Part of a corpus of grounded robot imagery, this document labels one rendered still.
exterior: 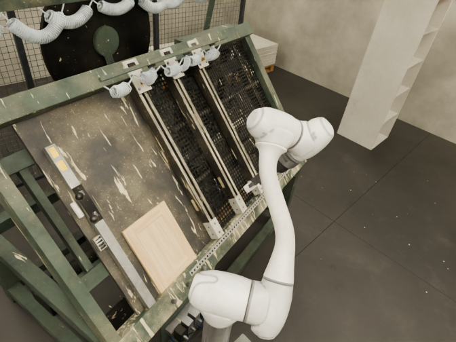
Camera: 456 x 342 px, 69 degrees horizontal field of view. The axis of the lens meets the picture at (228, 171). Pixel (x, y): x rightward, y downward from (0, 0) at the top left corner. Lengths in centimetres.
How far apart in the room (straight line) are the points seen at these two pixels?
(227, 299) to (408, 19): 426
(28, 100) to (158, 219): 87
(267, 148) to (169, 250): 113
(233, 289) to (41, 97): 119
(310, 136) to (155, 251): 117
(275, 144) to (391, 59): 403
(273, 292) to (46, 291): 146
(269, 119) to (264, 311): 58
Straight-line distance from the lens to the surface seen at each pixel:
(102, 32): 230
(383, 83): 505
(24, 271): 236
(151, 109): 204
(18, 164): 177
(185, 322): 203
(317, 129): 110
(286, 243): 110
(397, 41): 491
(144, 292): 189
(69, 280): 171
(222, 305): 110
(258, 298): 110
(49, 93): 176
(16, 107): 170
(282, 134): 103
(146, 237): 191
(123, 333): 189
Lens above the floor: 257
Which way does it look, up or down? 38 degrees down
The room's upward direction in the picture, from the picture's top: 8 degrees clockwise
